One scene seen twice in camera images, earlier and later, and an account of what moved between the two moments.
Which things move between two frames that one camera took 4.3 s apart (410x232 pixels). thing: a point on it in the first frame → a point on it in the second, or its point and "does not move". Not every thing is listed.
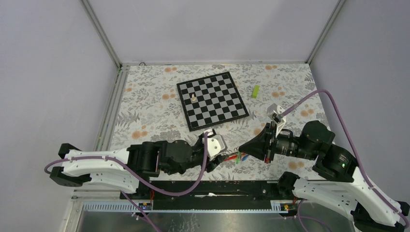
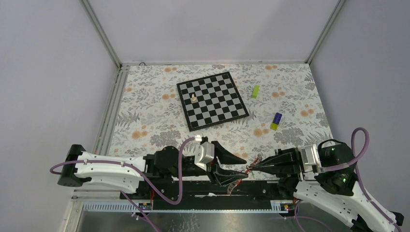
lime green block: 255,91 does not move
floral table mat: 283,95 does not move
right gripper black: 259,144 → 288,160
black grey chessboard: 217,101 does not move
